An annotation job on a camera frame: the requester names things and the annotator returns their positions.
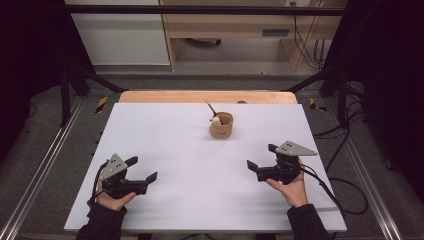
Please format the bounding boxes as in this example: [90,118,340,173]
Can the aluminium floor rail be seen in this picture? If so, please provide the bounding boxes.
[323,96,405,240]
[0,95,85,240]

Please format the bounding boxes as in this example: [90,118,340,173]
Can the white cabinet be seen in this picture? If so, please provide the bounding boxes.
[64,0,171,66]

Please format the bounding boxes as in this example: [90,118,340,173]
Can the office chair base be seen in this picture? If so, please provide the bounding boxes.
[184,37,223,47]

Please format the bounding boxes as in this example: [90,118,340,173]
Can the person's left hand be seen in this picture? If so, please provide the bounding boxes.
[95,179,138,212]

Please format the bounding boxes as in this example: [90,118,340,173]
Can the tan ceramic bear pot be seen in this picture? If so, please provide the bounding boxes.
[209,111,235,140]

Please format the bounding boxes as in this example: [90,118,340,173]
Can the yellow black tape marker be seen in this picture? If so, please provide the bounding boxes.
[308,97,328,113]
[95,96,110,114]

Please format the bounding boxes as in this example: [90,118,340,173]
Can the black frame leg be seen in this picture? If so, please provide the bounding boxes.
[59,63,130,128]
[282,62,350,128]

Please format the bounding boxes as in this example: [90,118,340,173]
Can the black floor cable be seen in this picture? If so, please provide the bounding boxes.
[313,81,370,216]

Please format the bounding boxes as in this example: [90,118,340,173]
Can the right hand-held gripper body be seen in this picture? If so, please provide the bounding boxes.
[256,140,319,185]

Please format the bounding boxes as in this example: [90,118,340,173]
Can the black cables under desk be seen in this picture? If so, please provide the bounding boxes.
[291,1,327,72]

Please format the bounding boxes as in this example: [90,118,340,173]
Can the person's right hand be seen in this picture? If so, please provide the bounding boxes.
[265,157,310,209]

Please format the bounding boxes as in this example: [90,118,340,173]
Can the wooden desk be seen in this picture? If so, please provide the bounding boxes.
[159,0,348,72]

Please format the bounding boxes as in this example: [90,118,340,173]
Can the dark stick with tan tip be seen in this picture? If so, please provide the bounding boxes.
[205,101,218,118]

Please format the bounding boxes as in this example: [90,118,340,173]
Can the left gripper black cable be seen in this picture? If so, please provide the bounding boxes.
[87,161,110,208]

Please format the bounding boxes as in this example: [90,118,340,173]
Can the black frame crossbar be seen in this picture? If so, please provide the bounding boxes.
[63,4,348,17]

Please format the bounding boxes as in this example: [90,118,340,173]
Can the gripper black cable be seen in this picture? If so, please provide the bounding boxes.
[87,161,110,208]
[299,163,348,219]

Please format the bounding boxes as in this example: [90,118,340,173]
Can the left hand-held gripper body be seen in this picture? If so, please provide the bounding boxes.
[99,153,150,200]

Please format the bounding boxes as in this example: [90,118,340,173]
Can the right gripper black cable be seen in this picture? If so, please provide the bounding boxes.
[299,163,348,219]

